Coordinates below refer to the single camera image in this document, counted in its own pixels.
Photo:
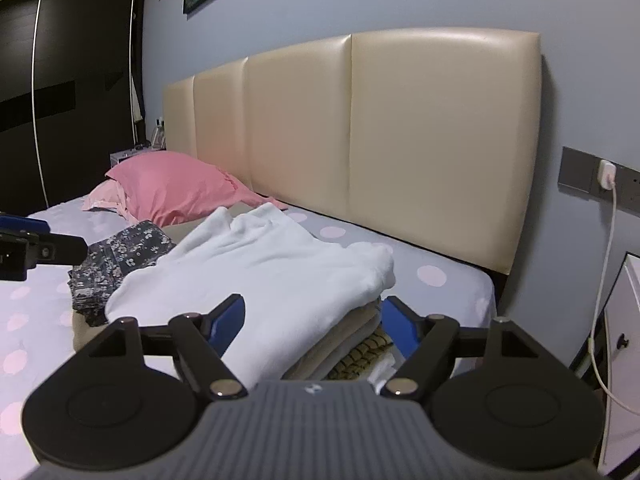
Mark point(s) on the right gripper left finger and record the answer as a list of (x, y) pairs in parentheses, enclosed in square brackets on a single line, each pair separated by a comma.
[(226, 321)]

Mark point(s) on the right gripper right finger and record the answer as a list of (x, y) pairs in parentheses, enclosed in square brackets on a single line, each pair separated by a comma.
[(402, 324)]

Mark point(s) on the white fleece garment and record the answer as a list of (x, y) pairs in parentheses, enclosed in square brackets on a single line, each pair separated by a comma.
[(304, 298)]

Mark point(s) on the polka dot bed sheet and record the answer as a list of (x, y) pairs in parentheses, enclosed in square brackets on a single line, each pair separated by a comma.
[(37, 334)]

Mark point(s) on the light pink cloth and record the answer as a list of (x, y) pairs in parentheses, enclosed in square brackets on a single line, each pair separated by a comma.
[(111, 196)]

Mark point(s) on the beige folded garment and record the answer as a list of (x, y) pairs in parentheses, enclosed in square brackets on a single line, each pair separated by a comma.
[(307, 301)]

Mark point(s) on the dark floral folded garment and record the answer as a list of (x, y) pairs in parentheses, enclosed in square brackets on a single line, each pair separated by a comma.
[(108, 262)]

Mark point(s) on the pink pillow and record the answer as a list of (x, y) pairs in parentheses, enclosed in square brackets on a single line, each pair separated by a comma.
[(170, 188)]

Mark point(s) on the bedside table with items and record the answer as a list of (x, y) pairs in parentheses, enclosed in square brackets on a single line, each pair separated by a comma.
[(156, 143)]

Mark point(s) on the black sliding wardrobe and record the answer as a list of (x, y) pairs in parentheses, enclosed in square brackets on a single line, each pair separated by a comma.
[(71, 96)]

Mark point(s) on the beige padded headboard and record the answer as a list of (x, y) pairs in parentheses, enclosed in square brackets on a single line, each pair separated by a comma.
[(428, 135)]

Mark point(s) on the white bedside cabinet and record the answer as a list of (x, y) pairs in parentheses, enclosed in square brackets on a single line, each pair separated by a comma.
[(621, 436)]

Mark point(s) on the white charger plug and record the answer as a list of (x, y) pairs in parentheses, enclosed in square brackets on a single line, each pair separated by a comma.
[(606, 174)]

